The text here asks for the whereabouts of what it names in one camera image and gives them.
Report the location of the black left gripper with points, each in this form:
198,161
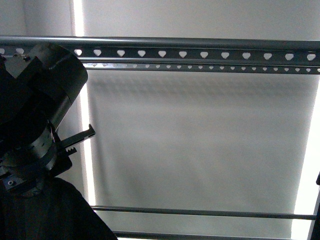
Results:
25,169

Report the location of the black printed t-shirt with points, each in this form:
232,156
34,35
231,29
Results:
58,212

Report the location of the upper grey rack crossbar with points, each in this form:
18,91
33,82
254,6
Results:
211,213

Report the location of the grey rack crossbar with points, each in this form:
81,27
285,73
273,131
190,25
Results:
211,213
171,236

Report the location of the lower grey rack crossbar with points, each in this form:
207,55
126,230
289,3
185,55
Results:
171,236

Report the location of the perforated metal rail strip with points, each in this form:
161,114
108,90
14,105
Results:
301,62

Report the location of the grey top hanging rail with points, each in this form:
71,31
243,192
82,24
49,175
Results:
171,42

